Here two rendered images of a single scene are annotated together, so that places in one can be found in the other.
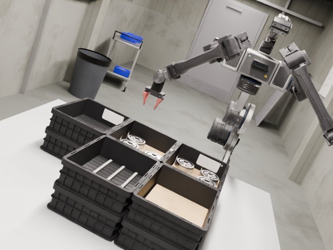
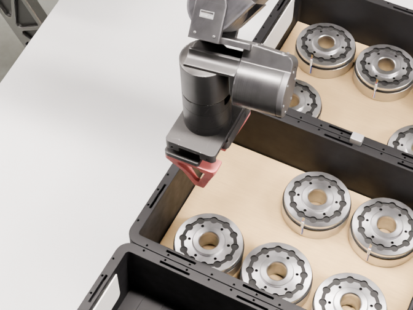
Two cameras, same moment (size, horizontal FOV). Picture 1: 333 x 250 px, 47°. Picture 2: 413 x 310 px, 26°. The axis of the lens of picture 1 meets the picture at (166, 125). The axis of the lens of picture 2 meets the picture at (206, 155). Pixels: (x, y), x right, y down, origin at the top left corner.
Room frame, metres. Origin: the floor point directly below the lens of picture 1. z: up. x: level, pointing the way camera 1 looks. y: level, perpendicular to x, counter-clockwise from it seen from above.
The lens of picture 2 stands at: (1.79, 0.76, 1.99)
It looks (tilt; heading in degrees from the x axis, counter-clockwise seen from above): 54 degrees down; 288
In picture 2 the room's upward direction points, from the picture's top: straight up
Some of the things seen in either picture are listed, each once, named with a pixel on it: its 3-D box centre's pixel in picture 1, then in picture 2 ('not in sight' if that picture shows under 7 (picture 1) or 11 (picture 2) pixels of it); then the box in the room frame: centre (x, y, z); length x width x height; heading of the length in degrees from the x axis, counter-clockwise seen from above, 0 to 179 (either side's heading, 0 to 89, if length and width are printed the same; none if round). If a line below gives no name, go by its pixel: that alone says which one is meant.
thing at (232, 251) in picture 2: (136, 139); (208, 243); (1.99, 0.12, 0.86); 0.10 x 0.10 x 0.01
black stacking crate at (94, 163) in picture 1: (111, 172); not in sight; (1.48, 0.14, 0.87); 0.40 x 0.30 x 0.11; 171
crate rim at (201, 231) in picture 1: (180, 194); not in sight; (1.43, -0.16, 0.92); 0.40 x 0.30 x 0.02; 171
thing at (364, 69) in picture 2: (206, 182); (385, 67); (1.81, -0.30, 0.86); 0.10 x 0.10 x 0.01
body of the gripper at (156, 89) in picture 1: (156, 87); (207, 107); (1.99, 0.12, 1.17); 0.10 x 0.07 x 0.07; 82
